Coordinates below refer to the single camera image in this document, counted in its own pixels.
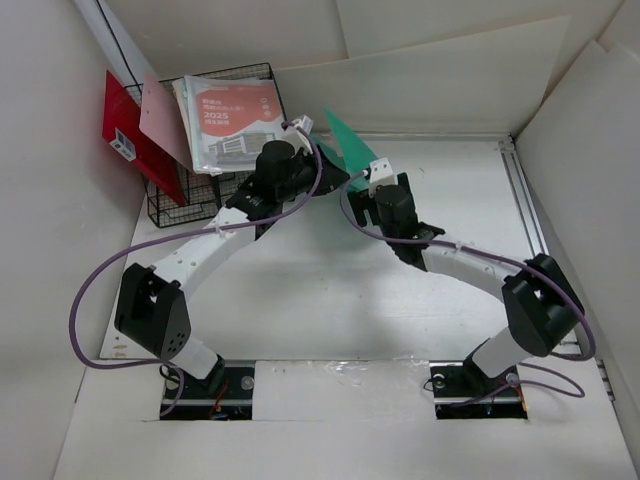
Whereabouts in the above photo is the red plastic folder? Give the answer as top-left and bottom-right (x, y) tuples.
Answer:
(102, 70), (186, 207)

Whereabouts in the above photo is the clear sleeve orange 2025 brochure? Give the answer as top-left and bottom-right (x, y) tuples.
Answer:
(184, 76), (285, 176)

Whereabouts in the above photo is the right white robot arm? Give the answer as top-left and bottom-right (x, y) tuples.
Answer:
(340, 170), (586, 404)

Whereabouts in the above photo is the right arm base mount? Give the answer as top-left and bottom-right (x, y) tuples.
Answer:
(422, 359), (528, 420)

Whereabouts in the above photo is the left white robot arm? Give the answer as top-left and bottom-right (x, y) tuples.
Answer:
(114, 140), (348, 397)

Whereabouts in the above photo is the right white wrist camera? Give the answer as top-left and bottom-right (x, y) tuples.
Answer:
(368, 157), (397, 197)

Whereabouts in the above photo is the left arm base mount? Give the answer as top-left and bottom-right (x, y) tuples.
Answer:
(159, 360), (256, 421)

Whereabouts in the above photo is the black wire mesh organizer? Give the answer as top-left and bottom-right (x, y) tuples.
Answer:
(141, 62), (277, 228)

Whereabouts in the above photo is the black hanging cable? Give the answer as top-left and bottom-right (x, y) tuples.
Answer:
(94, 0), (141, 89)

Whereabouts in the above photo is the green plastic folder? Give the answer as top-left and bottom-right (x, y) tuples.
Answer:
(311, 108), (378, 196)

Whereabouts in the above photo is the aluminium rail right side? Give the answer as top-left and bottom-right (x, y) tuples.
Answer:
(498, 135), (615, 404)

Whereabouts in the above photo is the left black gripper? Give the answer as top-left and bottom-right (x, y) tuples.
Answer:
(277, 145), (350, 204)

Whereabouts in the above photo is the pink paper folder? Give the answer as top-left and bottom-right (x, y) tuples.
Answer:
(139, 71), (193, 172)

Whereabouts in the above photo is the clear sleeve map brochure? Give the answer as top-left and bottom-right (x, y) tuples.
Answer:
(172, 77), (194, 173)

